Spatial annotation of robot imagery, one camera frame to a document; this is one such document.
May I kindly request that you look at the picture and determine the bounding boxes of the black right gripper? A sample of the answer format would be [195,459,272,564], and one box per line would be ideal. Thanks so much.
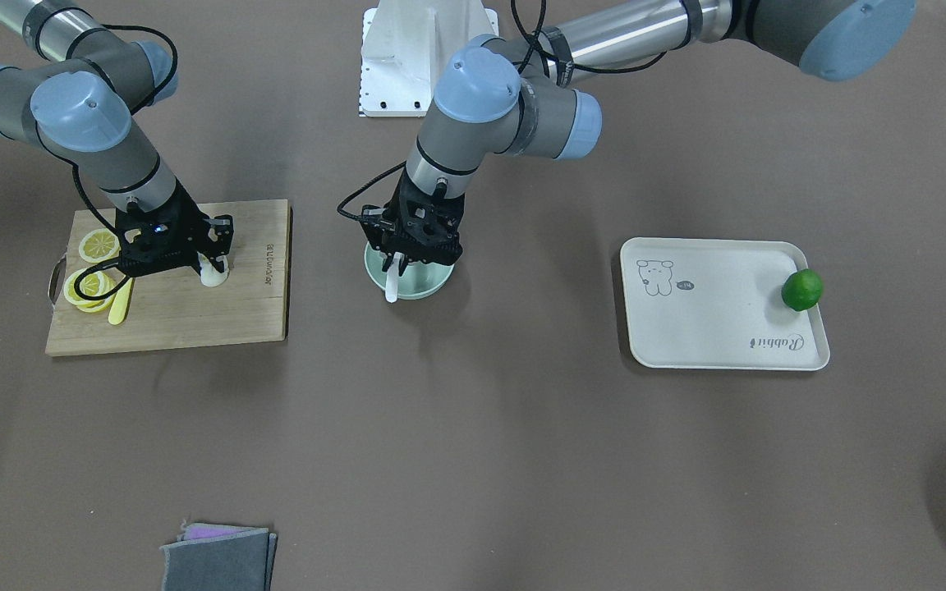
[115,182,234,277]

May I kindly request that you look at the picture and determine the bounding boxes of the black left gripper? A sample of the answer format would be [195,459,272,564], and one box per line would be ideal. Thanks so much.
[360,173,465,266]

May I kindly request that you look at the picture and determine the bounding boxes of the white steamed bun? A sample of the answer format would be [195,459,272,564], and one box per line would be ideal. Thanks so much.
[198,254,229,287]

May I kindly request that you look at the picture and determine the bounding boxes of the white ceramic spoon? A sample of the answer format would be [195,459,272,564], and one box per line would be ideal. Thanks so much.
[384,266,401,303]

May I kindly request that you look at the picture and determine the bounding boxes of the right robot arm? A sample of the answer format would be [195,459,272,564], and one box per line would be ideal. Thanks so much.
[0,1,234,286]

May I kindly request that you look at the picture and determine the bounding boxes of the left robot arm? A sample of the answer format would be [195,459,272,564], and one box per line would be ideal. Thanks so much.
[354,1,916,273]

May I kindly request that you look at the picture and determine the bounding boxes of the mint green bowl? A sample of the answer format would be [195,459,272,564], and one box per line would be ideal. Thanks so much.
[364,243,454,302]

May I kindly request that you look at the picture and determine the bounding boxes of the bamboo cutting board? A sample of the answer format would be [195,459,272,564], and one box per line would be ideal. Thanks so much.
[45,199,292,358]

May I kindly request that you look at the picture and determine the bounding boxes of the yellow plastic knife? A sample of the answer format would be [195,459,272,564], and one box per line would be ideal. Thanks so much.
[108,279,135,326]

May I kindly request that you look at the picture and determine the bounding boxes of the lemon slice stack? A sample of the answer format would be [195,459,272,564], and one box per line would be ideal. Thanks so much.
[62,270,117,314]

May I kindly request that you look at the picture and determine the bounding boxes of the cream rabbit tray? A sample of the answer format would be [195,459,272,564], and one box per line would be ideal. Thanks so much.
[619,238,830,371]

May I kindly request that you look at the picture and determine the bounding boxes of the grey folded cloth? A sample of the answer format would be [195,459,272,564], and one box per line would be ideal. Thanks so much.
[160,523,278,590]

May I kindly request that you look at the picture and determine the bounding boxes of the green lime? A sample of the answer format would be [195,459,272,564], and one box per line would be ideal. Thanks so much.
[781,268,824,313]

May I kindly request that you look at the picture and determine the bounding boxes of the metal cutting board handle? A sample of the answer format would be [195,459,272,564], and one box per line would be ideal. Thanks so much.
[48,254,67,309]

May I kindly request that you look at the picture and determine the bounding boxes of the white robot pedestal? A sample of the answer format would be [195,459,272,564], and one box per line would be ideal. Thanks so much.
[358,1,499,117]

